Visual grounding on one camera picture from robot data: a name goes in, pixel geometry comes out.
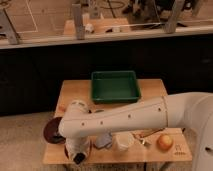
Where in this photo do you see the orange carrot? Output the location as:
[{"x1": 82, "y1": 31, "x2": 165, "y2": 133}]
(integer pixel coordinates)
[{"x1": 58, "y1": 105, "x2": 66, "y2": 112}]

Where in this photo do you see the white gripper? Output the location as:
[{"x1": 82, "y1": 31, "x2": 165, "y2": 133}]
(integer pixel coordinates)
[{"x1": 65, "y1": 138, "x2": 90, "y2": 159}]

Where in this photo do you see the dark maroon plate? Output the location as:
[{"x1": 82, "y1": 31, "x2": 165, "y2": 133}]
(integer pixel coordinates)
[{"x1": 43, "y1": 117, "x2": 65, "y2": 144}]

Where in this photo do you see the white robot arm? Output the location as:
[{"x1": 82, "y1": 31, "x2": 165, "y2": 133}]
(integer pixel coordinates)
[{"x1": 59, "y1": 92, "x2": 213, "y2": 171}]

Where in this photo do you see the metal fork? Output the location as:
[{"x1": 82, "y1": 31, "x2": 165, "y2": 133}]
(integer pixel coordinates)
[{"x1": 132, "y1": 133, "x2": 151, "y2": 147}]

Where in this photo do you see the black eraser block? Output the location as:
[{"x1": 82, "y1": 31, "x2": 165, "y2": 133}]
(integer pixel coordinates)
[{"x1": 73, "y1": 153, "x2": 85, "y2": 164}]

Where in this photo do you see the orange fruit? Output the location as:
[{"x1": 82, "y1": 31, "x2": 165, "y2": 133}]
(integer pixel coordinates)
[{"x1": 157, "y1": 134, "x2": 173, "y2": 150}]

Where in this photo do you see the green plastic tray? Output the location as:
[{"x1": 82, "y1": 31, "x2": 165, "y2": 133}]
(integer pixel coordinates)
[{"x1": 91, "y1": 71, "x2": 141, "y2": 104}]

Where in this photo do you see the wooden chopsticks bundle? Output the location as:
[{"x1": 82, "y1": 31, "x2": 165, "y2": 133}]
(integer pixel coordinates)
[{"x1": 139, "y1": 128, "x2": 165, "y2": 138}]

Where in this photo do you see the grey blue cloth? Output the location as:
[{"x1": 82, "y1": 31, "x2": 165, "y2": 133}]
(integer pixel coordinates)
[{"x1": 94, "y1": 133, "x2": 112, "y2": 149}]

